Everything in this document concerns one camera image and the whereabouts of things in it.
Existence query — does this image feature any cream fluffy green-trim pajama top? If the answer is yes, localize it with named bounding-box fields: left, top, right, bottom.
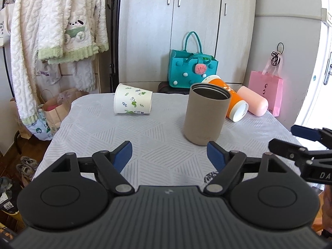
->
left=38, top=0, right=110, bottom=92

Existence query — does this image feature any pink cup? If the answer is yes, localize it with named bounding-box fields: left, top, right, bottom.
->
left=237, top=85, right=269, bottom=117

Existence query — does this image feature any green-print white bag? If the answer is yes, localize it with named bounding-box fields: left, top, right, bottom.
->
left=25, top=107, right=54, bottom=141

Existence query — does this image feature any pink paper gift bag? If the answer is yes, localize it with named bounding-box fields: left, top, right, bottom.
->
left=248, top=53, right=284, bottom=117

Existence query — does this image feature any white door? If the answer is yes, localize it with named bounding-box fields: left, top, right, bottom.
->
left=293, top=0, right=332, bottom=135

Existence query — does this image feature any grey patterned tablecloth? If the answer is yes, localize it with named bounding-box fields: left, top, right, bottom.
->
left=31, top=92, right=322, bottom=190

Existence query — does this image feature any beige sneaker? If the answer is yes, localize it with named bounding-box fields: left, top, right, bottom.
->
left=21, top=156, right=40, bottom=170
left=16, top=164, right=36, bottom=184

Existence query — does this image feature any brown paper bag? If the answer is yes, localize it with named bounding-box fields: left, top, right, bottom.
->
left=39, top=88, right=89, bottom=135

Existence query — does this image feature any dark stool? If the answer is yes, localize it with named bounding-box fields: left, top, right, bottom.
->
left=158, top=81, right=191, bottom=95

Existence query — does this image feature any cream fluffy robe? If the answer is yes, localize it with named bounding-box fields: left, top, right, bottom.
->
left=10, top=0, right=55, bottom=134

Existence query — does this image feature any black tripod stand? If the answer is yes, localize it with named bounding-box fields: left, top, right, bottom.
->
left=106, top=0, right=123, bottom=94

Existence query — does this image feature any white leaf-print paper cup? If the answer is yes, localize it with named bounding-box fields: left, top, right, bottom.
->
left=114, top=83, right=153, bottom=115

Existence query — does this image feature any white canvas tote bag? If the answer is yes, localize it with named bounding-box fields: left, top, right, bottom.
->
left=0, top=2, right=14, bottom=48

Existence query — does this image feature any black cord loop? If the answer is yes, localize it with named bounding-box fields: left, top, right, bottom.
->
left=270, top=42, right=285, bottom=66

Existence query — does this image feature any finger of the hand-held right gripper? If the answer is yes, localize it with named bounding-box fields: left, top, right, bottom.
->
left=268, top=138, right=310, bottom=164
left=291, top=125, right=332, bottom=149

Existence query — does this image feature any person's right hand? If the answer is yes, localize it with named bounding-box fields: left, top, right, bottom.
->
left=322, top=187, right=332, bottom=230

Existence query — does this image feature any white plastic bag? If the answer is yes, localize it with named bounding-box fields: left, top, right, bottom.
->
left=35, top=60, right=63, bottom=85

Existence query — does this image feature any teal felt tote bag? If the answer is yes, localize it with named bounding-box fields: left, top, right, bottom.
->
left=168, top=31, right=219, bottom=89

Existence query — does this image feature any beige cup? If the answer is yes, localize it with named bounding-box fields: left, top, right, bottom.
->
left=184, top=83, right=232, bottom=146

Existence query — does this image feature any door handle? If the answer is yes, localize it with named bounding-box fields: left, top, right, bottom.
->
left=324, top=53, right=332, bottom=85

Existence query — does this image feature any black clothes rack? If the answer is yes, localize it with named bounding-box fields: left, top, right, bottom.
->
left=0, top=0, right=20, bottom=156

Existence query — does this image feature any dark shoes pile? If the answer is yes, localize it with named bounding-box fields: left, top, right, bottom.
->
left=0, top=176, right=22, bottom=216

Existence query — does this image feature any orange cup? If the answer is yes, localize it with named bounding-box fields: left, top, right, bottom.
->
left=202, top=75, right=249, bottom=122

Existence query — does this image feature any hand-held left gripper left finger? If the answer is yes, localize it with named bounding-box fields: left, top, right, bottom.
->
left=51, top=140, right=135, bottom=195

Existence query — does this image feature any white wardrobe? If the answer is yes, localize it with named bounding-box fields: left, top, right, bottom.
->
left=118, top=0, right=257, bottom=94

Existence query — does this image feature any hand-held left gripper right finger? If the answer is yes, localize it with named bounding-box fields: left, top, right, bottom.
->
left=204, top=140, right=292, bottom=194

